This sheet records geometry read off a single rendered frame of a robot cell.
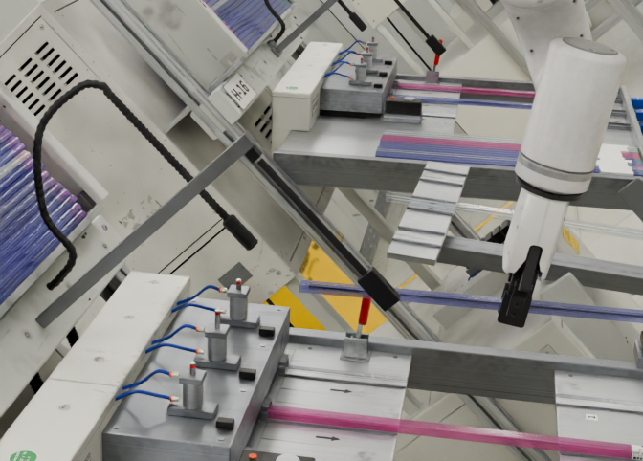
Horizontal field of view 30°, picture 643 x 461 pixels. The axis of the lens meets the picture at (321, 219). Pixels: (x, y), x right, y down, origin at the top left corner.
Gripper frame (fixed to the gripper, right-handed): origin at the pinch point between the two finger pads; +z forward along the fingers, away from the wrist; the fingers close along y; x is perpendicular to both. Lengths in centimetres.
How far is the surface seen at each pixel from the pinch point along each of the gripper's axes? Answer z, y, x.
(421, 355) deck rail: 13.4, -7.9, -8.7
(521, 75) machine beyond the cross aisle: 76, -440, 20
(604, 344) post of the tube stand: 20.3, -39.8, 19.1
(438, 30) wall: 129, -749, -28
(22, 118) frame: -5, -9, -65
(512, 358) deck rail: 10.7, -7.9, 2.5
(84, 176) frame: 1, -9, -56
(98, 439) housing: 13, 29, -39
